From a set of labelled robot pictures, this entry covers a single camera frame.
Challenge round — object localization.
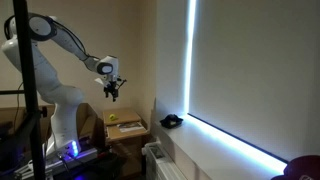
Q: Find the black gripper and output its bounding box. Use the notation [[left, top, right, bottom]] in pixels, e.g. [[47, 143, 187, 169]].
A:
[[104, 75, 127, 102]]

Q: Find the dark sock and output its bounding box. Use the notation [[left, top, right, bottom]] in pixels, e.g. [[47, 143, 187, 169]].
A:
[[161, 114, 182, 127]]

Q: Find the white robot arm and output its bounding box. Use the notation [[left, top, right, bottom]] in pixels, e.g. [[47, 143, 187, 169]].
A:
[[27, 13, 125, 159]]

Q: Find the robot base platform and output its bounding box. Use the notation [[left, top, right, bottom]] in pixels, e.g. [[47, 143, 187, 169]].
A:
[[13, 135, 111, 180]]

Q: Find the wooden drawer cabinet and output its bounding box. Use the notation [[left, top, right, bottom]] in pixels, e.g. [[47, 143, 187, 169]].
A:
[[103, 108, 148, 179]]

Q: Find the yellow-green small object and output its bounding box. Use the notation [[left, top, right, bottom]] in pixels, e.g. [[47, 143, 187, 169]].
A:
[[109, 114, 118, 121]]

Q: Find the printed paper sheet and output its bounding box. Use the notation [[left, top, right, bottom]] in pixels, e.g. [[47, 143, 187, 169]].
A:
[[117, 122, 143, 132]]

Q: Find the cardboard box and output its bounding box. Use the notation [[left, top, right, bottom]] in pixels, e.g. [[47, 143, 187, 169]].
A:
[[0, 103, 105, 147]]

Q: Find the black tray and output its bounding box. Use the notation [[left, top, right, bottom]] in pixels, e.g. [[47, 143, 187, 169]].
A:
[[160, 118, 182, 129]]

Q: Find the black metal stand pole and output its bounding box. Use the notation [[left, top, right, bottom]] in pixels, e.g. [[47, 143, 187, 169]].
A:
[[0, 0, 46, 180]]

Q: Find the white radiator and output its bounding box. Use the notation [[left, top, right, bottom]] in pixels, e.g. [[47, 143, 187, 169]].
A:
[[142, 142, 187, 180]]

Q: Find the white roller blind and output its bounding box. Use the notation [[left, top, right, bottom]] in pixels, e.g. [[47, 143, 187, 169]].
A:
[[189, 0, 320, 160]]

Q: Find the dark red cap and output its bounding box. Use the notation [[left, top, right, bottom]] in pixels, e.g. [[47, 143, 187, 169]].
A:
[[271, 155, 320, 180]]

